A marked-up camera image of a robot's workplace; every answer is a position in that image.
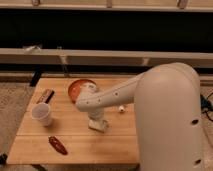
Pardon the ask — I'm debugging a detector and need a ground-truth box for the white sponge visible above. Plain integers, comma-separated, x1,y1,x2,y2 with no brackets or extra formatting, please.
88,119,109,133

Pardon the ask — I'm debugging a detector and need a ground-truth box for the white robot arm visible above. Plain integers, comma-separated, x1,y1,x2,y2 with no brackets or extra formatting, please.
76,63,204,171

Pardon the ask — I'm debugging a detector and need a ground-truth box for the small white object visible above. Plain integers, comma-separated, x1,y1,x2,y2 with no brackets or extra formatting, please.
118,105,125,113

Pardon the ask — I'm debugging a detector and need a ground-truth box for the orange bowl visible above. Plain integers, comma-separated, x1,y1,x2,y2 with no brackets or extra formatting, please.
68,79,98,104

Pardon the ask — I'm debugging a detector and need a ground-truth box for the wooden table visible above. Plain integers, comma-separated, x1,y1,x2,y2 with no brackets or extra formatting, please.
7,78,139,164

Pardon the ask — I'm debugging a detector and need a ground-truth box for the red chili pepper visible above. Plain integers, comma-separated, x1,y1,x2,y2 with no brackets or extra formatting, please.
48,136,68,155

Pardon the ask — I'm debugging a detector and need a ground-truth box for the brown snack bar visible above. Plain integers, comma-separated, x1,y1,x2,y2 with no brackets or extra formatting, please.
37,89,54,103

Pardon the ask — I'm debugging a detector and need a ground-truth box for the white paper cup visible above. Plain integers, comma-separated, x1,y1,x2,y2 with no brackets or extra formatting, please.
31,102,52,127

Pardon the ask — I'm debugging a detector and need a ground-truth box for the black cable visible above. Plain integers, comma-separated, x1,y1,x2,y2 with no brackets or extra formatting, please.
199,93,213,123

